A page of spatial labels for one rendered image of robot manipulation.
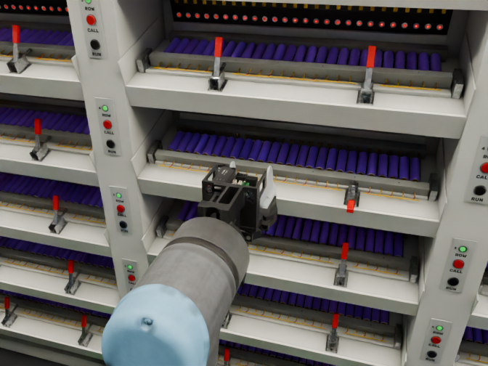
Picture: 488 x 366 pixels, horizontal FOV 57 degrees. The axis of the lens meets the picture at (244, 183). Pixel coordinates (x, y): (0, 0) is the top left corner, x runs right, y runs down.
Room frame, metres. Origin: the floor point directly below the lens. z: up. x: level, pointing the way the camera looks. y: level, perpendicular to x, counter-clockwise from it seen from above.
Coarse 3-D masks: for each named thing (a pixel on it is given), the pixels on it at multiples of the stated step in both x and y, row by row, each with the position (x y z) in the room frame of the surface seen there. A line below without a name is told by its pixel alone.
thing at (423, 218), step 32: (160, 128) 0.96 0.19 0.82; (288, 128) 0.93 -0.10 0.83; (320, 128) 0.91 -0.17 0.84; (256, 160) 0.87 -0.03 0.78; (160, 192) 0.84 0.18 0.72; (192, 192) 0.81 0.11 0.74; (288, 192) 0.77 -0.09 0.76; (320, 192) 0.76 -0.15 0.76; (352, 224) 0.73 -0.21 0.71; (384, 224) 0.71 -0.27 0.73; (416, 224) 0.69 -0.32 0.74
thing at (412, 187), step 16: (160, 160) 0.88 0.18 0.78; (176, 160) 0.87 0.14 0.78; (192, 160) 0.86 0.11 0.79; (208, 160) 0.85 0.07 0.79; (224, 160) 0.84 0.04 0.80; (240, 160) 0.84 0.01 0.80; (288, 176) 0.80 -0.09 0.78; (304, 176) 0.79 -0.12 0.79; (320, 176) 0.78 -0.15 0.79; (336, 176) 0.78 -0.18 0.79; (352, 176) 0.77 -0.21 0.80; (368, 176) 0.77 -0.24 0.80; (368, 192) 0.75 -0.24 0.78; (400, 192) 0.74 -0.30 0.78; (416, 192) 0.74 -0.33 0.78
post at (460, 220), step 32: (480, 32) 0.73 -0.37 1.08; (480, 64) 0.68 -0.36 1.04; (480, 96) 0.67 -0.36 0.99; (480, 128) 0.67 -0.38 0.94; (448, 160) 0.73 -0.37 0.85; (448, 192) 0.67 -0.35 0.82; (448, 224) 0.67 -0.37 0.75; (480, 224) 0.66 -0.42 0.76; (480, 256) 0.65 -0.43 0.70; (416, 320) 0.67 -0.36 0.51; (448, 320) 0.66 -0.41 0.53; (416, 352) 0.67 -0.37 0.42; (448, 352) 0.65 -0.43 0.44
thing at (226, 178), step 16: (208, 176) 0.50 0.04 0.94; (224, 176) 0.50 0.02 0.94; (240, 176) 0.51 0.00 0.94; (208, 192) 0.48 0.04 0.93; (224, 192) 0.45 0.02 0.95; (240, 192) 0.46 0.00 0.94; (256, 192) 0.46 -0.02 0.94; (208, 208) 0.42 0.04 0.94; (224, 208) 0.42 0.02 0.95; (240, 208) 0.46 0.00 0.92; (256, 208) 0.46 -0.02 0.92; (240, 224) 0.47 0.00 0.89; (256, 224) 0.47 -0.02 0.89
